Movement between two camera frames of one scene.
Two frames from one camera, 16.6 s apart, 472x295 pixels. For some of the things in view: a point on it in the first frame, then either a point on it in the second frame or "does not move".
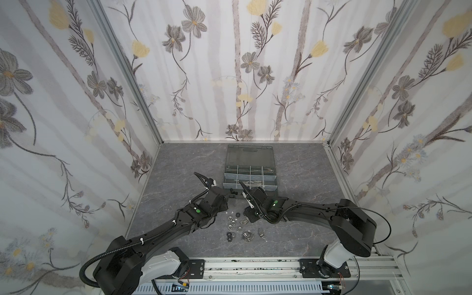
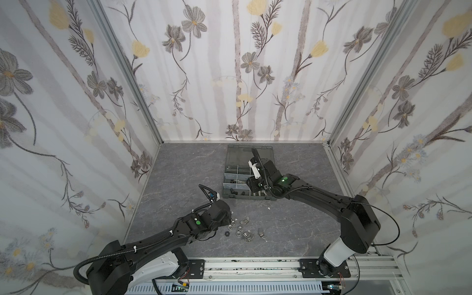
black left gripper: [212, 193] to [214, 201]
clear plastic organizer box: [254, 166] does not move
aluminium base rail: [364, 270] does not move
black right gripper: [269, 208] to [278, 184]
